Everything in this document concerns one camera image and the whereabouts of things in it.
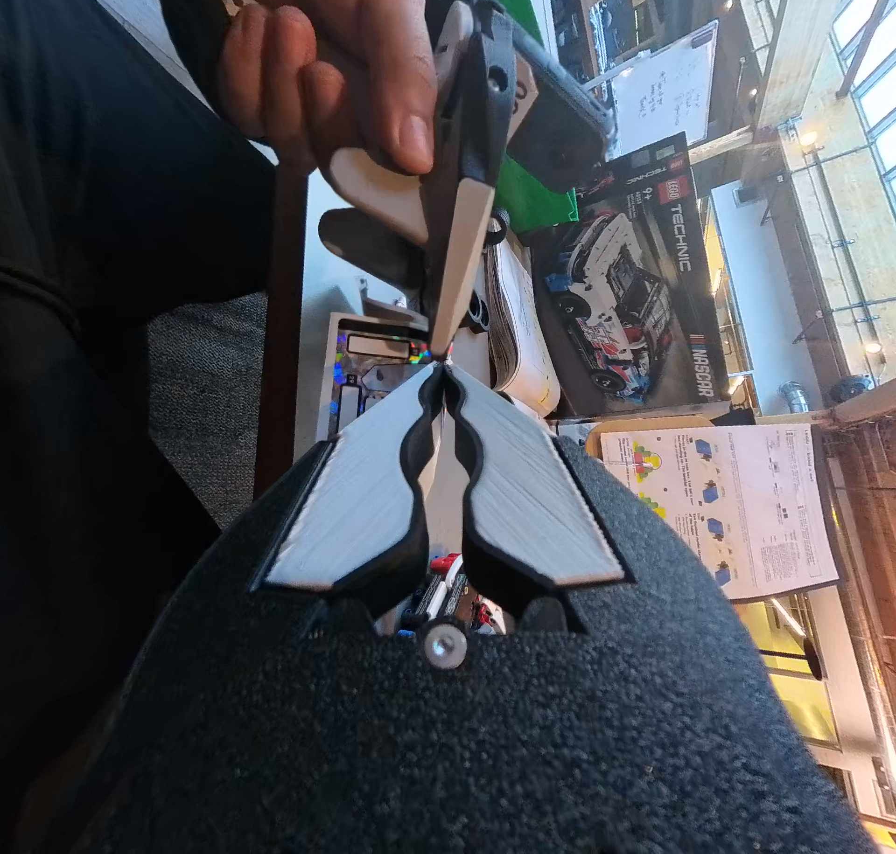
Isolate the thick instruction booklet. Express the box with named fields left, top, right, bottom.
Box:
left=483, top=235, right=562, bottom=417

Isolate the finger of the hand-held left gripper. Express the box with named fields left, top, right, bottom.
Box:
left=426, top=179, right=499, bottom=360

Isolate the green storage bin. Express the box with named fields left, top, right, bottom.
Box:
left=448, top=0, right=581, bottom=234

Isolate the toy car set box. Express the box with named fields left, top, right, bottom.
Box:
left=528, top=132, right=732, bottom=417

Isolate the printed instruction sheet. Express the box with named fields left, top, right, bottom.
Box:
left=601, top=424, right=841, bottom=603

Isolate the toy brick race car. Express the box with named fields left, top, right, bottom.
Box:
left=395, top=552, right=506, bottom=639

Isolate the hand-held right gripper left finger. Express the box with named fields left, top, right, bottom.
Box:
left=263, top=363, right=448, bottom=595

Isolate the holographic sticker sheet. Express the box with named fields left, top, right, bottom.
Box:
left=326, top=312, right=456, bottom=442

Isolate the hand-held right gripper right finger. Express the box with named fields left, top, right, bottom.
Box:
left=445, top=364, right=627, bottom=589

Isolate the person's left hand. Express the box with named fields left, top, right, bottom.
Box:
left=202, top=0, right=441, bottom=176

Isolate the whiteboard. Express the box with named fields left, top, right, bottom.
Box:
left=612, top=21, right=720, bottom=157

